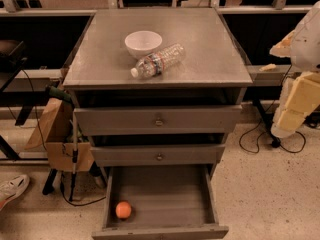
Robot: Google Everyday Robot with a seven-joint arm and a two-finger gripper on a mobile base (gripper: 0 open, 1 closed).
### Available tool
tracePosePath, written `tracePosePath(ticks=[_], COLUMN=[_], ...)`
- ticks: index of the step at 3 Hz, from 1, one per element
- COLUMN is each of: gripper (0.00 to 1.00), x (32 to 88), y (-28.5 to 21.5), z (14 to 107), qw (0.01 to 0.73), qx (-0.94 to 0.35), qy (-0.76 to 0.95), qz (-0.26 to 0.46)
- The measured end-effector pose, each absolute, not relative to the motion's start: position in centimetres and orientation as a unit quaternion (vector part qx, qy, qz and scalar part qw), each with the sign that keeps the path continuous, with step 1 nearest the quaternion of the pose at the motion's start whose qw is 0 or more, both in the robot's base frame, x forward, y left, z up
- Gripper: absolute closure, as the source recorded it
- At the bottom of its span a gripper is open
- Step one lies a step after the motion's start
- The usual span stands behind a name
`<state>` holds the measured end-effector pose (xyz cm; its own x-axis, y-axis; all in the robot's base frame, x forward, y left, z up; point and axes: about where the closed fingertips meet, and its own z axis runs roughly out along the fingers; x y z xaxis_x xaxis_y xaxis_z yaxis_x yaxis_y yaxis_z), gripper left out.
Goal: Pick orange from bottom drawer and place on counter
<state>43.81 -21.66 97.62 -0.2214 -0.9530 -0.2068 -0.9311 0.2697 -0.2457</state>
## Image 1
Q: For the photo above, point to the yellow foam scrap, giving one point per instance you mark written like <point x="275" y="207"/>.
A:
<point x="268" y="67"/>

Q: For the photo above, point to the black table leg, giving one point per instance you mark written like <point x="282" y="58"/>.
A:
<point x="267" y="122"/>

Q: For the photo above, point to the white sneaker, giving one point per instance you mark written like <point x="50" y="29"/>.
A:
<point x="12" y="189"/>

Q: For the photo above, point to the grey top drawer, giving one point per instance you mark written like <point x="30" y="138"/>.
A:
<point x="157" y="120"/>

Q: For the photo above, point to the grey wooden drawer cabinet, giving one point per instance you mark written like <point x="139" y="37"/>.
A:
<point x="212" y="73"/>

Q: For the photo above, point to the white ceramic bowl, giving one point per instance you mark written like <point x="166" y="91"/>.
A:
<point x="142" y="43"/>

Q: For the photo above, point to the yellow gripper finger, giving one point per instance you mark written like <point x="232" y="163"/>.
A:
<point x="290" y="120"/>
<point x="304" y="96"/>

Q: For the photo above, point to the grey open bottom drawer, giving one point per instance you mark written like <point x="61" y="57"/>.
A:
<point x="173" y="202"/>

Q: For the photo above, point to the orange fruit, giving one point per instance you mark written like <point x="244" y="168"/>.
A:
<point x="123" y="210"/>

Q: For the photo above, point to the clear plastic water bottle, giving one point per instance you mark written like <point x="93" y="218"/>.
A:
<point x="157" y="62"/>

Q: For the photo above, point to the grey middle drawer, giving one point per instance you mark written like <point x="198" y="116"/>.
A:
<point x="157" y="154"/>

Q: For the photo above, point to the green-handled grabber stick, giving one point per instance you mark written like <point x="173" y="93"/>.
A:
<point x="64" y="96"/>

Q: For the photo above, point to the brown cardboard box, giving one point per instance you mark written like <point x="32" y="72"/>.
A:
<point x="55" y="133"/>

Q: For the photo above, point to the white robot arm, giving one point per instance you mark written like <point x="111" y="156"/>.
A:
<point x="302" y="45"/>

